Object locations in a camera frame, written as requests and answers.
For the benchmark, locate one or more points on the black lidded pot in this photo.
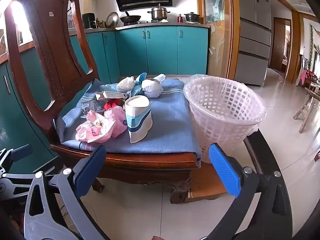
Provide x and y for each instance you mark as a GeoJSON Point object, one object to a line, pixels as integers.
{"type": "Point", "coordinates": [192, 17]}

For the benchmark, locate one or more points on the pink plastic bag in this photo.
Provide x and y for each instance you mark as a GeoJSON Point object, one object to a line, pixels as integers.
{"type": "Point", "coordinates": [112, 126]}

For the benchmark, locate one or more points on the small red bottle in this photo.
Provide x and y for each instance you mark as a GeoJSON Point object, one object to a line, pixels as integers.
{"type": "Point", "coordinates": [179, 18]}

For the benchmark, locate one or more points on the teal kitchen cabinet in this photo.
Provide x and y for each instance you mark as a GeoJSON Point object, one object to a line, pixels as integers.
{"type": "Point", "coordinates": [162, 50]}

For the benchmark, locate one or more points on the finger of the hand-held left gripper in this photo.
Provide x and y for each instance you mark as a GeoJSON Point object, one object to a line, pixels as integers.
{"type": "Point", "coordinates": [22, 152]}
{"type": "Point", "coordinates": [15, 180]}

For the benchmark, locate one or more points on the black air fryer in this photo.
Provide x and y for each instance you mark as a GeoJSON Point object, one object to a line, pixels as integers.
{"type": "Point", "coordinates": [88, 21]}

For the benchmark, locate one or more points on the red wrapper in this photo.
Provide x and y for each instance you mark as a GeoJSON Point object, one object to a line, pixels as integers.
{"type": "Point", "coordinates": [111, 104]}

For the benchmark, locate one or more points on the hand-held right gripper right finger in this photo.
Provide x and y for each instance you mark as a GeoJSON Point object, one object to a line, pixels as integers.
{"type": "Point", "coordinates": [225, 172]}

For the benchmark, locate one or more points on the pink hanging cloth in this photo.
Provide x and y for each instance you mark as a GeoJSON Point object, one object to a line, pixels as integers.
{"type": "Point", "coordinates": [302, 77]}

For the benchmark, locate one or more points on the black wok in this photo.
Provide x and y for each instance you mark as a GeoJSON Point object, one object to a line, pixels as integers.
{"type": "Point", "coordinates": [130, 18]}

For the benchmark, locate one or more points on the wood framed glass door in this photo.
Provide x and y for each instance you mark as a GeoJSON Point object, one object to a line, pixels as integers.
{"type": "Point", "coordinates": [220, 42]}

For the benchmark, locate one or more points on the carved wooden chair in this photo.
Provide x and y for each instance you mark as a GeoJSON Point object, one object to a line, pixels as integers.
{"type": "Point", "coordinates": [50, 42]}

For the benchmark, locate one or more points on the wooden bench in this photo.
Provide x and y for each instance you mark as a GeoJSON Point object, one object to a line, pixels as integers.
{"type": "Point", "coordinates": [303, 110]}

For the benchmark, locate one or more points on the light blue snack packet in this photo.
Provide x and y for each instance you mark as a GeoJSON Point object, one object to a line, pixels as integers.
{"type": "Point", "coordinates": [108, 87]}

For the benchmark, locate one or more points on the grey refrigerator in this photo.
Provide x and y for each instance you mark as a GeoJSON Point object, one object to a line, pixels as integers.
{"type": "Point", "coordinates": [252, 42]}

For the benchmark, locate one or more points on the white and blue paper cup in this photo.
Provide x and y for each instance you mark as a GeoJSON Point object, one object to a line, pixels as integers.
{"type": "Point", "coordinates": [138, 122]}

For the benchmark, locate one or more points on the round tied white plastic bag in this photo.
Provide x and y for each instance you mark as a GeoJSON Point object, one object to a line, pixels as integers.
{"type": "Point", "coordinates": [152, 89]}

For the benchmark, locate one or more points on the white plastic lattice wastebasket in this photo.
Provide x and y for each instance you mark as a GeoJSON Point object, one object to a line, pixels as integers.
{"type": "Point", "coordinates": [225, 115]}

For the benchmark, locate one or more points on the blue striped cloth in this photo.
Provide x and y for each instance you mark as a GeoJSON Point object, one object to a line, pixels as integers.
{"type": "Point", "coordinates": [170, 120]}

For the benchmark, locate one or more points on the green leaf garland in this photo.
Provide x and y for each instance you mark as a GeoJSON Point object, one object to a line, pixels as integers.
{"type": "Point", "coordinates": [311, 45]}

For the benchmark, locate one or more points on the steel cooking pot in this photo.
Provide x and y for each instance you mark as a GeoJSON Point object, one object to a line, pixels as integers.
{"type": "Point", "coordinates": [158, 13]}

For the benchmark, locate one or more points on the small white and brown carton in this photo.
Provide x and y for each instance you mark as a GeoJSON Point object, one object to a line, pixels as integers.
{"type": "Point", "coordinates": [112, 95]}

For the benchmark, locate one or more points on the brown wooden door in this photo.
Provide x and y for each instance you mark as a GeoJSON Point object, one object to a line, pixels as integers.
{"type": "Point", "coordinates": [277, 45]}

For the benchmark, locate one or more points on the brown wooden board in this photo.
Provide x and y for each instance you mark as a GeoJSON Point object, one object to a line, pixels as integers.
{"type": "Point", "coordinates": [212, 182]}

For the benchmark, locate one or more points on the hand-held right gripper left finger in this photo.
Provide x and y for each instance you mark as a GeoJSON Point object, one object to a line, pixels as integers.
{"type": "Point", "coordinates": [88, 166]}

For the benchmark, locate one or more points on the clear printed snack packet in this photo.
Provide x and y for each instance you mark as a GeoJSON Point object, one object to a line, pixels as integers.
{"type": "Point", "coordinates": [91, 108]}

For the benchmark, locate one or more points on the white crumpled tissue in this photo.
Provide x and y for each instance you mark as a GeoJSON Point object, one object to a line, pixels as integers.
{"type": "Point", "coordinates": [125, 85]}

